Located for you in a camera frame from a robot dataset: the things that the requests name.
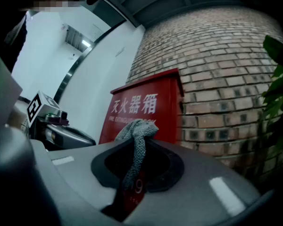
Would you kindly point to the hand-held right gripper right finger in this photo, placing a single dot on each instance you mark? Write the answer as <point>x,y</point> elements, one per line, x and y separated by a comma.
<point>202,185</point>

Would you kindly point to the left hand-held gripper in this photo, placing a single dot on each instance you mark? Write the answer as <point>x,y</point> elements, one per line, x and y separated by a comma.
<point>35,107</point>

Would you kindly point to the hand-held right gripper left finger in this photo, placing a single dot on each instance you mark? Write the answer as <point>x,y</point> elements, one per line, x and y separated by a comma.
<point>80,180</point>

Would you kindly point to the grey wiping cloth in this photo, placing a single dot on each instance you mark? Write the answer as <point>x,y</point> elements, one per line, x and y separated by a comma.
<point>139,128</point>

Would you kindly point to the red fire extinguisher box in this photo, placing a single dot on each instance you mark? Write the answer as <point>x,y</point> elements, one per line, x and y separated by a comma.
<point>136,95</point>

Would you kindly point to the person's left forearm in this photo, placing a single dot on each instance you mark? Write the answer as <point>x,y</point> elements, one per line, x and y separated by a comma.
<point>15,118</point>

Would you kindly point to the long ceiling light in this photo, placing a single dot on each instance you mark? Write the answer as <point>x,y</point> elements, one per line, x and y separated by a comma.
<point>85,43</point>

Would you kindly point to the ceiling vent grille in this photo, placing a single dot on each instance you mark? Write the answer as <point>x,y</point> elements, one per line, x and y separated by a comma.
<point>73,36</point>

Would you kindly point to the person's black clothes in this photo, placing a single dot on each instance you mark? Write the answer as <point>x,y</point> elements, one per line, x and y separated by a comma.
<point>14,43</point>

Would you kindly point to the green potted plant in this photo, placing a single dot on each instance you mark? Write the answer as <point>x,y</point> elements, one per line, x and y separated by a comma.
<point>277,102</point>

